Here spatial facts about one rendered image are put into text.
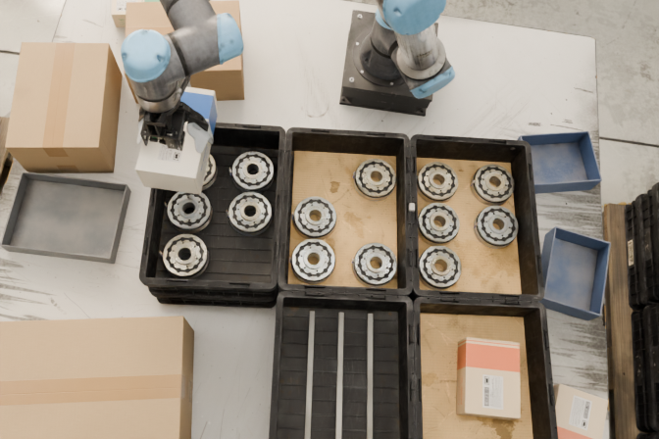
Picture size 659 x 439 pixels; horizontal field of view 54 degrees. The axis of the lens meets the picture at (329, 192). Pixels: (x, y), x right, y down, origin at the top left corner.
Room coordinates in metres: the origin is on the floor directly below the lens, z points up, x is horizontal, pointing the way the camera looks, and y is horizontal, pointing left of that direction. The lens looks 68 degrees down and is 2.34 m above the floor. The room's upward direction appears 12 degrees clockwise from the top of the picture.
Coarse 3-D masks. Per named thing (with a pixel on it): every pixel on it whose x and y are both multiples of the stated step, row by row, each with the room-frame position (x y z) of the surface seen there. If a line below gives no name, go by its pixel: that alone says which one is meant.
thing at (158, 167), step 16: (192, 96) 0.62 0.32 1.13; (208, 96) 0.63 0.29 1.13; (208, 112) 0.60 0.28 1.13; (144, 144) 0.50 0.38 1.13; (160, 144) 0.50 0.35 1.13; (192, 144) 0.52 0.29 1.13; (208, 144) 0.55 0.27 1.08; (144, 160) 0.46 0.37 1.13; (160, 160) 0.47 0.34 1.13; (176, 160) 0.48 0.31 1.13; (192, 160) 0.49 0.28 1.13; (144, 176) 0.44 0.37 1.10; (160, 176) 0.44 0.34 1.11; (176, 176) 0.45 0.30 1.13; (192, 176) 0.45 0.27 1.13; (192, 192) 0.45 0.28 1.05
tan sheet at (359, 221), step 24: (312, 168) 0.65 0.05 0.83; (336, 168) 0.67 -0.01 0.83; (312, 192) 0.59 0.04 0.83; (336, 192) 0.60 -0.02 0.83; (312, 216) 0.53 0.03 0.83; (336, 216) 0.54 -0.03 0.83; (360, 216) 0.55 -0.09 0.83; (384, 216) 0.57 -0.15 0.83; (336, 240) 0.48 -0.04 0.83; (360, 240) 0.49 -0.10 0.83; (384, 240) 0.50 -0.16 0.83; (288, 264) 0.40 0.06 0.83; (312, 264) 0.41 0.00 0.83; (336, 264) 0.42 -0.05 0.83
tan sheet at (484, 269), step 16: (432, 160) 0.74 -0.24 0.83; (448, 160) 0.75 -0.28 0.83; (464, 160) 0.76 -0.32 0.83; (464, 176) 0.72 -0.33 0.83; (464, 192) 0.67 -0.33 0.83; (464, 208) 0.63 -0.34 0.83; (480, 208) 0.64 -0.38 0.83; (512, 208) 0.66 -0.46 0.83; (464, 224) 0.59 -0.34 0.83; (496, 224) 0.60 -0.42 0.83; (464, 240) 0.55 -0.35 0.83; (464, 256) 0.51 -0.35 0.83; (480, 256) 0.51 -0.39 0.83; (496, 256) 0.52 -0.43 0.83; (512, 256) 0.53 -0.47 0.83; (464, 272) 0.47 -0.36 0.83; (480, 272) 0.47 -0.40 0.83; (496, 272) 0.48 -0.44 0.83; (512, 272) 0.49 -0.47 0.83; (448, 288) 0.42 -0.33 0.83; (464, 288) 0.43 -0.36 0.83; (480, 288) 0.43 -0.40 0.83; (496, 288) 0.44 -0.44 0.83; (512, 288) 0.45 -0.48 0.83
